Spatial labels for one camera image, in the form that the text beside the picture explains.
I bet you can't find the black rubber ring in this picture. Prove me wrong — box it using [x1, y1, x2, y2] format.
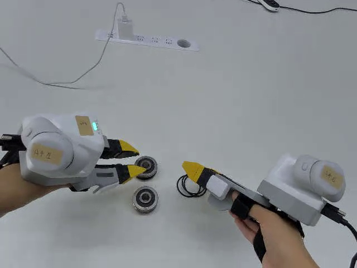
[176, 173, 204, 198]
[180, 173, 209, 199]

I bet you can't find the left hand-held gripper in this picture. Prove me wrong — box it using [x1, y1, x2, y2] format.
[17, 112, 147, 194]

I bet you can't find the grey charger cable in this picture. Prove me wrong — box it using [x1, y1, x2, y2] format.
[0, 2, 126, 90]

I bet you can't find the person's right hand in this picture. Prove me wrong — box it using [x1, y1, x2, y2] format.
[228, 191, 305, 264]

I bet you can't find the person's left forearm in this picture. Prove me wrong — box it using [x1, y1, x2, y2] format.
[0, 161, 74, 218]

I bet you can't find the metal wheel with rubber ring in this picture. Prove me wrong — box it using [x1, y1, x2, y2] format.
[134, 155, 160, 181]
[132, 185, 161, 216]

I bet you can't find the white power strip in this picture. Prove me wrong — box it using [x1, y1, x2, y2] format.
[94, 28, 201, 52]

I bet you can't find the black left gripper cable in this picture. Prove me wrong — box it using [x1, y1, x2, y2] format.
[0, 133, 24, 169]

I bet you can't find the white charger plug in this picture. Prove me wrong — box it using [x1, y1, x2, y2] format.
[117, 16, 136, 40]

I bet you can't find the white device with black cable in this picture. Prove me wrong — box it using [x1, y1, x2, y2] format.
[245, 0, 357, 15]

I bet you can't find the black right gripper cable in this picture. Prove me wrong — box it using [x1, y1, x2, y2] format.
[320, 204, 357, 268]

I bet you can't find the person's right forearm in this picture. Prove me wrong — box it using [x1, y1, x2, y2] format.
[262, 234, 322, 268]

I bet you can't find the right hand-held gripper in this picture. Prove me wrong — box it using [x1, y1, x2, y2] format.
[256, 154, 347, 227]

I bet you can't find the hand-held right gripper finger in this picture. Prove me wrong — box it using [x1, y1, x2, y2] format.
[181, 160, 271, 213]

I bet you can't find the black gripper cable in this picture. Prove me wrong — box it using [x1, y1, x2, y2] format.
[320, 204, 357, 268]
[0, 133, 24, 169]

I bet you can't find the white table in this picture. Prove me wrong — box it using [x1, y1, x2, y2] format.
[0, 0, 357, 268]

